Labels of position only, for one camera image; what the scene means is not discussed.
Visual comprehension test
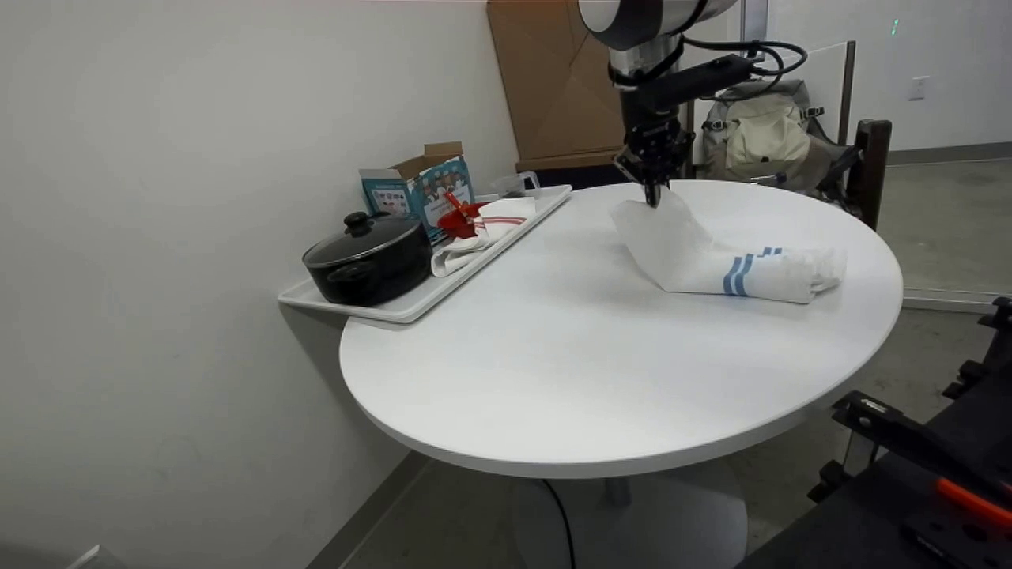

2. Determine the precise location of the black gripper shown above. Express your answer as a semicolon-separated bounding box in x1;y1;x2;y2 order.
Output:
617;106;692;210

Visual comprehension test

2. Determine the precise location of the white towel with blue stripes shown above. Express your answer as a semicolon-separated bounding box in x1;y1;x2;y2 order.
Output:
610;196;848;306

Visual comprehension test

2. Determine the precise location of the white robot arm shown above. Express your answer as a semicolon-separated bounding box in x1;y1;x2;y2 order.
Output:
577;0;749;207

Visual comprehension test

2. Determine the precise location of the white rectangular tray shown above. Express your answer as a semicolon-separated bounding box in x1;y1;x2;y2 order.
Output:
279;182;572;327

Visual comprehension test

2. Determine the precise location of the beige backpack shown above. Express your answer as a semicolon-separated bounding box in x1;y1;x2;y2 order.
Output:
699;80;859;192

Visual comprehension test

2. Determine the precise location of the large brown cardboard box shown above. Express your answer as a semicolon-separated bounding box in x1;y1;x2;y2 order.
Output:
488;0;627;170

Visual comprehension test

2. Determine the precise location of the red and white cloth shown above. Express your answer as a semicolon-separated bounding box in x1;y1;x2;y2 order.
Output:
432;196;536;274

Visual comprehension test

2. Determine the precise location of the blue and white carton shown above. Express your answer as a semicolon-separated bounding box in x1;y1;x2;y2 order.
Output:
362;141;475;244

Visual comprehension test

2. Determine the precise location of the black cooking pot with lid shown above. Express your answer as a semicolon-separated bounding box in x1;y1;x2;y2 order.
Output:
300;213;432;306

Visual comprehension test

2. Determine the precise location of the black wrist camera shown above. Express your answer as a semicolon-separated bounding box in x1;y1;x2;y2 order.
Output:
633;57;754;110

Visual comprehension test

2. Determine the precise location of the black cable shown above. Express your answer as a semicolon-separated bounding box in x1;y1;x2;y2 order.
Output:
679;35;810;89

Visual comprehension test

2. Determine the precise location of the orange handled clamp tool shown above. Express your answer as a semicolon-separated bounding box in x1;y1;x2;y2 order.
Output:
832;393;1012;532

